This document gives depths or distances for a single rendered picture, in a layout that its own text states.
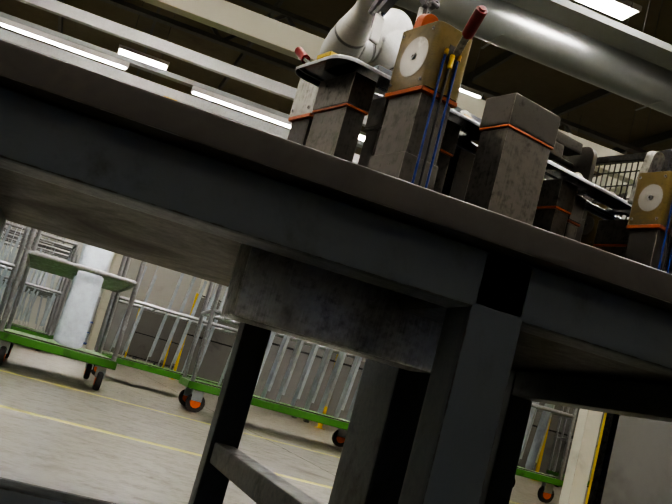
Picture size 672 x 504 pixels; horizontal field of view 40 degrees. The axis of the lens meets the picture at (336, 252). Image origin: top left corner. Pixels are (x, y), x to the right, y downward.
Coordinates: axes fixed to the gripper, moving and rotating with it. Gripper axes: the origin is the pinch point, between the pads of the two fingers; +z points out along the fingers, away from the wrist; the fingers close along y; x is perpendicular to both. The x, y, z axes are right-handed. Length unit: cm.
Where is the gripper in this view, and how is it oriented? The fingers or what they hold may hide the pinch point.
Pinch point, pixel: (395, 35)
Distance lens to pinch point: 221.3
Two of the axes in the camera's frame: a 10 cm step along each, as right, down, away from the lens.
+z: -2.6, 9.5, -1.6
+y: 7.1, 0.8, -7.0
